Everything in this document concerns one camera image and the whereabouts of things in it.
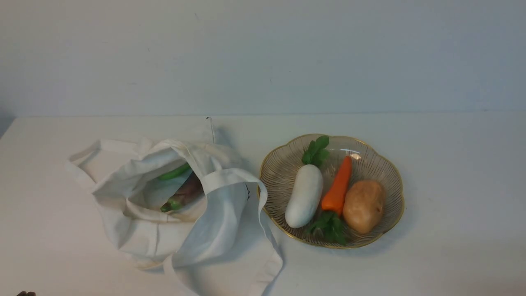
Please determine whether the purple eggplant with green stem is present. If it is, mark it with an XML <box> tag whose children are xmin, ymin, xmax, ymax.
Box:
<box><xmin>160</xmin><ymin>172</ymin><xmax>203</xmax><ymax>213</ymax></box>

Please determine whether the white cloth tote bag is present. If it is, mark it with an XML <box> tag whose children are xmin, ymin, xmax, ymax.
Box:
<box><xmin>65</xmin><ymin>118</ymin><xmax>268</xmax><ymax>296</ymax></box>

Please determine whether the white radish with leaves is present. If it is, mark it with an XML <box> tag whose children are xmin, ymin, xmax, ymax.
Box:
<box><xmin>284</xmin><ymin>135</ymin><xmax>330</xmax><ymax>229</ymax></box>

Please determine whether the green pepper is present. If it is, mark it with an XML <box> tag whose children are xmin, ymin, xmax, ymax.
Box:
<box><xmin>158</xmin><ymin>163</ymin><xmax>191</xmax><ymax>180</ymax></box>

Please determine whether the orange carrot with leaves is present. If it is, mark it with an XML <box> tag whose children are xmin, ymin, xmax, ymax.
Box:
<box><xmin>306</xmin><ymin>155</ymin><xmax>353</xmax><ymax>245</ymax></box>

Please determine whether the brown potato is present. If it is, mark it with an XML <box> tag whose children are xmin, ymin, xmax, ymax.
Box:
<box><xmin>342</xmin><ymin>180</ymin><xmax>387</xmax><ymax>234</ymax></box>

